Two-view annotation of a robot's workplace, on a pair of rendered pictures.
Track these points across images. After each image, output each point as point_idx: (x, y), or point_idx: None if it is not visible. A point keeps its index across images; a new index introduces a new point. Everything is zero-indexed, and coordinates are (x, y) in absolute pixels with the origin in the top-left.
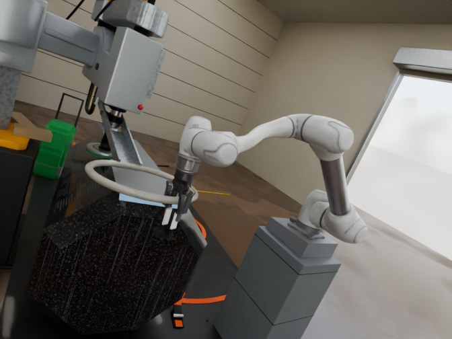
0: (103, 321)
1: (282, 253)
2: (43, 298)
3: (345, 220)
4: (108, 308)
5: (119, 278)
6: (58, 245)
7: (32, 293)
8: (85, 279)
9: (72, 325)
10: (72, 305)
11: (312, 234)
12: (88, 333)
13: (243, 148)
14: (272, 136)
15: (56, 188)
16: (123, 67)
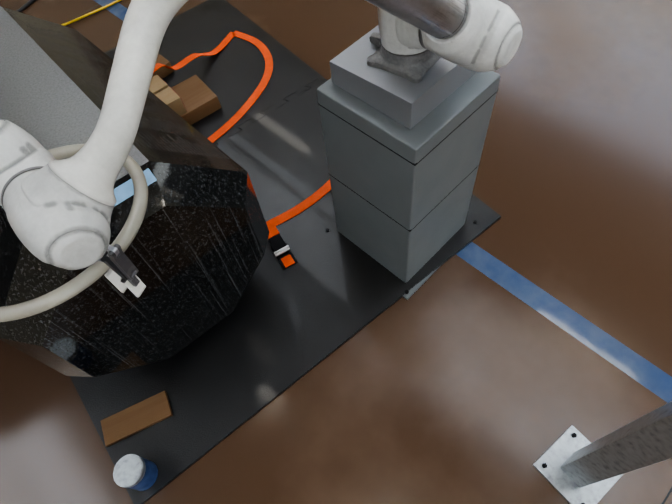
0: (182, 335)
1: (376, 133)
2: (87, 374)
3: (462, 43)
4: (175, 326)
5: (155, 304)
6: (34, 343)
7: (71, 373)
8: (113, 334)
9: (150, 361)
10: (127, 355)
11: (419, 66)
12: (178, 351)
13: (112, 175)
14: (180, 6)
15: None
16: None
